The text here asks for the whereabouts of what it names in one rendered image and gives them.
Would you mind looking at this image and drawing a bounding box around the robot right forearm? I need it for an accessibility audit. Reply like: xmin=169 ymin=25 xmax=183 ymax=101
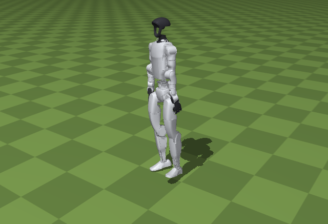
xmin=147 ymin=71 xmax=155 ymax=92

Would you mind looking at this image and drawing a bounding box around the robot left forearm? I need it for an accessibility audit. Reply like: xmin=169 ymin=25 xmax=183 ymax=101
xmin=168 ymin=72 xmax=178 ymax=102

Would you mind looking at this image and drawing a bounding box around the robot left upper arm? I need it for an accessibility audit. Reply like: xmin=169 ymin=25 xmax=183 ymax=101
xmin=165 ymin=45 xmax=177 ymax=79

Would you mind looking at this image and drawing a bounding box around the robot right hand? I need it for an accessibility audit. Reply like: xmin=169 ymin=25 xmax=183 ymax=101
xmin=148 ymin=88 xmax=154 ymax=102

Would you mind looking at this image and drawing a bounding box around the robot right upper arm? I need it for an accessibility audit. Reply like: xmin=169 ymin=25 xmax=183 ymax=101
xmin=146 ymin=43 xmax=153 ymax=73

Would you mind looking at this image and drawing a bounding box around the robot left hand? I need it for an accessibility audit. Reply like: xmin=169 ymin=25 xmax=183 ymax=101
xmin=171 ymin=97 xmax=182 ymax=114

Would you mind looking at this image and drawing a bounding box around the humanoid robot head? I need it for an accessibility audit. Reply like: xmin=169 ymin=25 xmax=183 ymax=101
xmin=152 ymin=17 xmax=171 ymax=43

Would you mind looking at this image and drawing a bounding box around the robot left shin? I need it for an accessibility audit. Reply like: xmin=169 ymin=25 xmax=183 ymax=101
xmin=169 ymin=132 xmax=182 ymax=170

